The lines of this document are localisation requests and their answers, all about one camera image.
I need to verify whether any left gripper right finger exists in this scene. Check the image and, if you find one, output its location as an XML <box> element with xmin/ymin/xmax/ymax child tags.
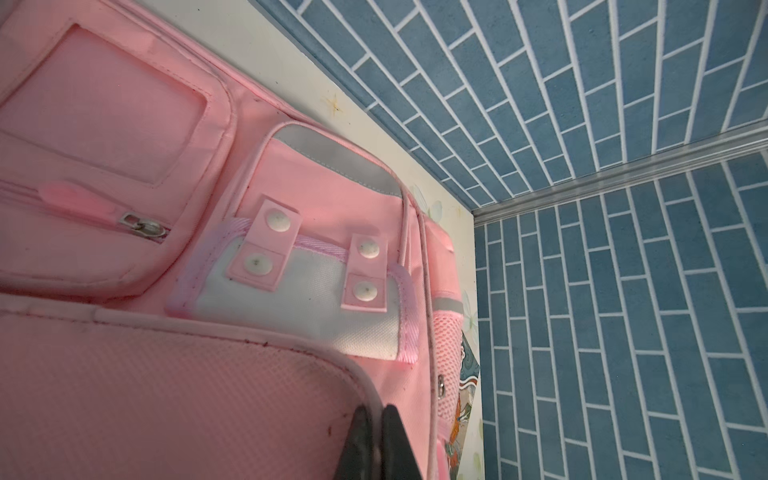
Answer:
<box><xmin>381</xmin><ymin>405</ymin><xmax>422</xmax><ymax>480</ymax></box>

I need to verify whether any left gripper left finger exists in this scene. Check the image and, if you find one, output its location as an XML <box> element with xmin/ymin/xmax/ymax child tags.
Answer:
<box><xmin>333</xmin><ymin>406</ymin><xmax>374</xmax><ymax>480</ymax></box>

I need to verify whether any colourful picture book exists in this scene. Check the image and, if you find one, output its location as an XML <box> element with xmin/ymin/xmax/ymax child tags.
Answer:
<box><xmin>445</xmin><ymin>334</ymin><xmax>480</xmax><ymax>479</ymax></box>

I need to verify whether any pink student backpack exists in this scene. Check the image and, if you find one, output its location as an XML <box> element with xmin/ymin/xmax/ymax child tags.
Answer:
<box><xmin>1</xmin><ymin>1</ymin><xmax>463</xmax><ymax>479</ymax></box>

